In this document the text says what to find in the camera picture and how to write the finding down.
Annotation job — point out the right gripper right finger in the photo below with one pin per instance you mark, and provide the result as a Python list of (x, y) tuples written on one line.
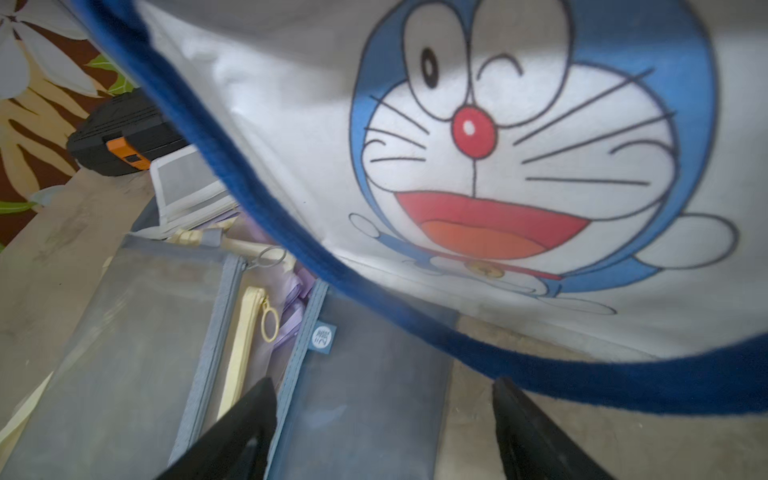
[(531, 445)]

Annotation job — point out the black plastic tool case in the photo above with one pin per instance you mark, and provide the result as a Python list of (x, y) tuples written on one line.
[(123, 136)]

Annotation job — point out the dark blue mesh pouch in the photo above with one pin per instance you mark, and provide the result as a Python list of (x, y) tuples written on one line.
[(360, 398)]

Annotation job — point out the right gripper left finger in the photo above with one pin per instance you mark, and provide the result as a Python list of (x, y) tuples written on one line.
[(237, 446)]

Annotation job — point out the yellow trimmed mesh pouch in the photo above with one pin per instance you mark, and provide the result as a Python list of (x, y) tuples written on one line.
[(251, 306)]

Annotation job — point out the white Doraemon canvas bag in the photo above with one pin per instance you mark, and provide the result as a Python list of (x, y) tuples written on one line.
[(569, 194)]

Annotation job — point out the purple mesh pouch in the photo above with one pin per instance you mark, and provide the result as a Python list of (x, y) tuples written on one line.
[(288, 285)]

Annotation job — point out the white mesh pouch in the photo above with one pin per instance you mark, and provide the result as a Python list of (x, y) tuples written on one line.
[(187, 194)]

